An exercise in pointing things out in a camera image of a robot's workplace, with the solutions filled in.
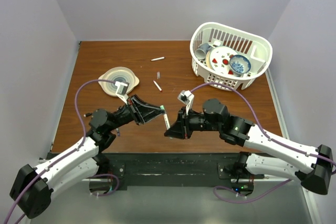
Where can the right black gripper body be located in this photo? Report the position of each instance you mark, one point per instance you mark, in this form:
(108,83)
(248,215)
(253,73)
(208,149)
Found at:
(195,121)

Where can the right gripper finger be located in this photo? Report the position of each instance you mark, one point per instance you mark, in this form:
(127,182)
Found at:
(175,132)
(178,124)

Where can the white pen red tip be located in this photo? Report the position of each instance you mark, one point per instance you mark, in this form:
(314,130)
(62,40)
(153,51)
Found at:
(157,85)

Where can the grey ceramic mug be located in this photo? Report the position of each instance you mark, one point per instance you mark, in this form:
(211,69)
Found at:
(202,50)

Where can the blue white patterned bowl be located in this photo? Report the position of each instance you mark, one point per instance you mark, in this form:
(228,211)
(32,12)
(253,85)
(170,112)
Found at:
(239,64)

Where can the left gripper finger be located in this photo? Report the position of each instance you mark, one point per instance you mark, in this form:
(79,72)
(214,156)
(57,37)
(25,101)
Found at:
(144,107)
(147,116)

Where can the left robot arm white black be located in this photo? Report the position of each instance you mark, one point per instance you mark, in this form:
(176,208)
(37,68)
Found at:
(35,187)

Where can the white plastic dish basket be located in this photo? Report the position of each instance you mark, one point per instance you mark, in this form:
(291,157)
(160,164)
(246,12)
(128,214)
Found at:
(257,49)

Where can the white plate red fruit pattern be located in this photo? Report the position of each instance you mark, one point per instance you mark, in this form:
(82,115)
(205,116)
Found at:
(218,58)

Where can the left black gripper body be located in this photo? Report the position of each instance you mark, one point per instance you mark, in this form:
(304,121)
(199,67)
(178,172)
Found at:
(128,114)

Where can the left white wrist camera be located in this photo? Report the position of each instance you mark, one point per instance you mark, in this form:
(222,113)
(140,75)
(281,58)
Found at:
(121,91)

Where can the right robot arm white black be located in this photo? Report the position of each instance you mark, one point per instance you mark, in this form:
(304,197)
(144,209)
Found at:
(308,165)

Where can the white pen green tip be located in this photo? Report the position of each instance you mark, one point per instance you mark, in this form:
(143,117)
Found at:
(166,120)

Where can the beige plate blue rings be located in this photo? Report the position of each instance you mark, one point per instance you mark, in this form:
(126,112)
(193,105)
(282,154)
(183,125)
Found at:
(118,77)

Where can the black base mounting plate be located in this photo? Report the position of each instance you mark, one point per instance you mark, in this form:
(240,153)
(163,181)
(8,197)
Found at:
(172,169)

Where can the white pen far back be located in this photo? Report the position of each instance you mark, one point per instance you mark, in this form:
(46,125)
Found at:
(157,59)

